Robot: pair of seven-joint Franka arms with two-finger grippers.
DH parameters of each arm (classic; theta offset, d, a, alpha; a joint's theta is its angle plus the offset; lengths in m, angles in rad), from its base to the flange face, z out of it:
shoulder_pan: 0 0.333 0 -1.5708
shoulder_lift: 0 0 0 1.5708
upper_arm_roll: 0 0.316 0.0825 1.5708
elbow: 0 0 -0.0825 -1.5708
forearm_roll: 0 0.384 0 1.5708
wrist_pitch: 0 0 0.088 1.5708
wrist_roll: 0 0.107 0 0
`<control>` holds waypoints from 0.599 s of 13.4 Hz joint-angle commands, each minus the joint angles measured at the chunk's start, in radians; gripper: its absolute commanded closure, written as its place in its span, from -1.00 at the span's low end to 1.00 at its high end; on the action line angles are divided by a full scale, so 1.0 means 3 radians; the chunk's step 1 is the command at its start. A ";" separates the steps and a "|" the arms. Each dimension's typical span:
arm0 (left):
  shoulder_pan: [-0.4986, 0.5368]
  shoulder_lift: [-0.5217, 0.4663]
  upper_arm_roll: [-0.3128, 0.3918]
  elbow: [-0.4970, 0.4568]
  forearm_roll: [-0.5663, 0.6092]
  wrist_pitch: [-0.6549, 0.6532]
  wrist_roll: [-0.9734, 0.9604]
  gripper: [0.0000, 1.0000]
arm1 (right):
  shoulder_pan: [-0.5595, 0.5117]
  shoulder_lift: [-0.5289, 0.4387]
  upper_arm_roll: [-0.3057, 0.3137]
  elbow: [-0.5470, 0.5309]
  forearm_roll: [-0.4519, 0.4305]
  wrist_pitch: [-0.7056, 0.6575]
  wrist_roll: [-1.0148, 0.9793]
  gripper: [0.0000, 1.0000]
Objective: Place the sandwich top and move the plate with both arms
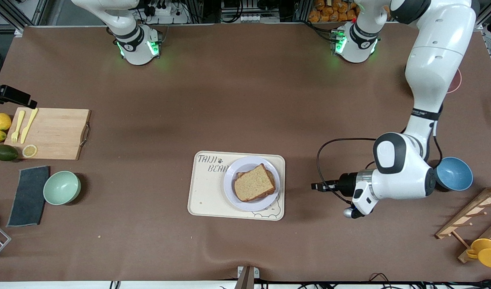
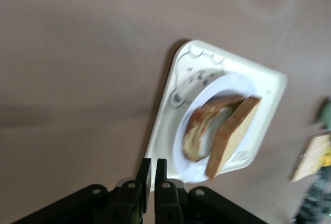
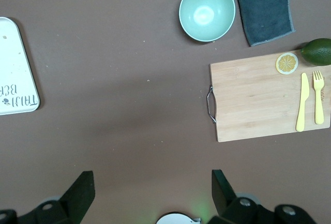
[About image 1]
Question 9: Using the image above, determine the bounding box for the metal wire rack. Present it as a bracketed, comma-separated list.
[0, 217, 12, 264]

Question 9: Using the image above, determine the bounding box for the wooden cutting board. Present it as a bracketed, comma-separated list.
[4, 107, 92, 161]

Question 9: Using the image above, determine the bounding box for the dark grey cloth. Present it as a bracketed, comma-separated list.
[7, 165, 50, 227]

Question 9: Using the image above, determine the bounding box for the wooden peg rack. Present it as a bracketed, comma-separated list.
[435, 185, 491, 264]

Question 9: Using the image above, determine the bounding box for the yellow plastic knife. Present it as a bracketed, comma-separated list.
[20, 107, 39, 144]

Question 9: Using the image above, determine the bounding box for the cream tray with bear print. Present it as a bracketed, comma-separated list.
[187, 151, 286, 221]

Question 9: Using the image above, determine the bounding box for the mint green bowl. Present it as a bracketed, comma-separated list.
[43, 171, 81, 206]

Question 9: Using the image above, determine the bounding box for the round white plate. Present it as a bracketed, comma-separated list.
[223, 156, 281, 212]

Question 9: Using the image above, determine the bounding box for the pink bowl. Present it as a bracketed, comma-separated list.
[446, 68, 462, 94]

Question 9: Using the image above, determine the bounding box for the white power strip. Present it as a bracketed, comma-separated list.
[143, 0, 189, 24]
[220, 11, 280, 23]

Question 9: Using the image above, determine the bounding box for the yellow plastic fork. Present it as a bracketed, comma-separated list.
[11, 110, 26, 144]

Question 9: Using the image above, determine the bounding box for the blue bowl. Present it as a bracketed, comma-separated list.
[435, 157, 474, 191]

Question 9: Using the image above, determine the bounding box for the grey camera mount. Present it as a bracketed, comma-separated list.
[234, 266, 260, 289]

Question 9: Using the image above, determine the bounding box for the orange pastries pile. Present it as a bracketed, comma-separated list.
[308, 0, 360, 22]

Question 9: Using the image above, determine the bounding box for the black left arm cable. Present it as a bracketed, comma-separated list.
[316, 120, 443, 206]

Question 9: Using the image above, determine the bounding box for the black base cable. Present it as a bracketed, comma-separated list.
[297, 18, 340, 43]

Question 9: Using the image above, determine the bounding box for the plain brown bread slice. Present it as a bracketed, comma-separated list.
[234, 163, 276, 202]

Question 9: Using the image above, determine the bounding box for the green avocado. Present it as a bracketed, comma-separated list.
[0, 144, 19, 162]

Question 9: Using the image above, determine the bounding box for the yellow cup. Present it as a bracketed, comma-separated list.
[466, 238, 491, 268]

